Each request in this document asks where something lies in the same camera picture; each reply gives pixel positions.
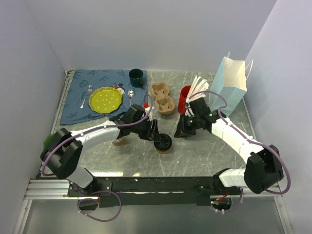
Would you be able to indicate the brown paper cup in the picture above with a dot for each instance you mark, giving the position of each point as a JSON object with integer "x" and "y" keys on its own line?
{"x": 162, "y": 152}

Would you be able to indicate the dark green mug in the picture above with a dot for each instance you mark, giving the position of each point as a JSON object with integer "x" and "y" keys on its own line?
{"x": 136, "y": 78}

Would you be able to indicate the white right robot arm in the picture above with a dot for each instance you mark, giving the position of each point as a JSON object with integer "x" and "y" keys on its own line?
{"x": 262, "y": 170}

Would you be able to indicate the stack of brown paper cups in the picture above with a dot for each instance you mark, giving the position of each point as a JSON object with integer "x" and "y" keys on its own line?
{"x": 119, "y": 141}

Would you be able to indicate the red cup holder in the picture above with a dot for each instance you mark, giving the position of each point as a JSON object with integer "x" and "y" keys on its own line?
{"x": 182, "y": 98}

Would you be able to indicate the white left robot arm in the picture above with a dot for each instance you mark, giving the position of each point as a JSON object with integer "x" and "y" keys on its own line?
{"x": 61, "y": 154}

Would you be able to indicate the blue alphabet cloth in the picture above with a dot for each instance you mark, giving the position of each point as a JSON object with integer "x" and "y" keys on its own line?
{"x": 119, "y": 79}

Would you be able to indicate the yellow-green dotted plate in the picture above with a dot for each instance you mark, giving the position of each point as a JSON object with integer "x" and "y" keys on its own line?
{"x": 105, "y": 100}

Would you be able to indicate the silver spoon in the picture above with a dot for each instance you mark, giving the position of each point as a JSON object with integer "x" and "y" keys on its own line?
{"x": 130, "y": 95}

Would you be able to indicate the brown pulp cup carrier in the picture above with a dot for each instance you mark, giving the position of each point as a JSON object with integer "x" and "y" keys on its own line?
{"x": 164, "y": 102}

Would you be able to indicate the light blue paper bag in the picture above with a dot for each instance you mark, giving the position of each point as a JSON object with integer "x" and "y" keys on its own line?
{"x": 229, "y": 84}

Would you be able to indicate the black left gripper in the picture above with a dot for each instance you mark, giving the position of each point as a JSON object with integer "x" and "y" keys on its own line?
{"x": 152, "y": 135}

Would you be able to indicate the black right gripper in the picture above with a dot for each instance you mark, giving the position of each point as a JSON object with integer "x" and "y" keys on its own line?
{"x": 182, "y": 129}

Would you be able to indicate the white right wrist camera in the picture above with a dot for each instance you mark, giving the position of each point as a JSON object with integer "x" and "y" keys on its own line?
{"x": 188, "y": 111}

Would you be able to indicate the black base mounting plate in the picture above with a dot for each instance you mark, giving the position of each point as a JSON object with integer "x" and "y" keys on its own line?
{"x": 113, "y": 191}

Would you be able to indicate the aluminium frame rail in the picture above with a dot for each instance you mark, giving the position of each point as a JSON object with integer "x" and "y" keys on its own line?
{"x": 47, "y": 189}

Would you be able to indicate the black plastic cup lid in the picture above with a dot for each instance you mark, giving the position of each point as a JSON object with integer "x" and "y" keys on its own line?
{"x": 165, "y": 143}

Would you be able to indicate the silver fork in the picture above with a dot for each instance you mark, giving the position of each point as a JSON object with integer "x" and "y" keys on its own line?
{"x": 90, "y": 88}

